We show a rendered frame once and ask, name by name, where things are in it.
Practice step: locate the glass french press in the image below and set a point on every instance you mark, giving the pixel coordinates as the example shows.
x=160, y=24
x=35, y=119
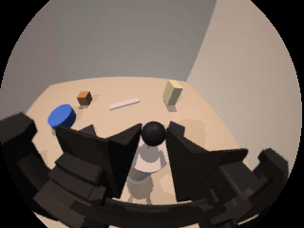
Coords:
x=151, y=154

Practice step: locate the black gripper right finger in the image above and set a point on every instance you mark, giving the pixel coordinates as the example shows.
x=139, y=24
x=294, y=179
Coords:
x=191, y=165

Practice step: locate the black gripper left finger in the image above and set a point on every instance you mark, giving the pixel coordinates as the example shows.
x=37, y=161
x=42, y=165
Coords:
x=114, y=154

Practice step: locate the blue cylinder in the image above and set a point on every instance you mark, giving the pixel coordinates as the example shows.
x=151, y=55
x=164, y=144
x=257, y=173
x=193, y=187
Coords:
x=62, y=115

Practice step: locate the grey flat bar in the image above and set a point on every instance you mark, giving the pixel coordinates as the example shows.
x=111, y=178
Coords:
x=126, y=102

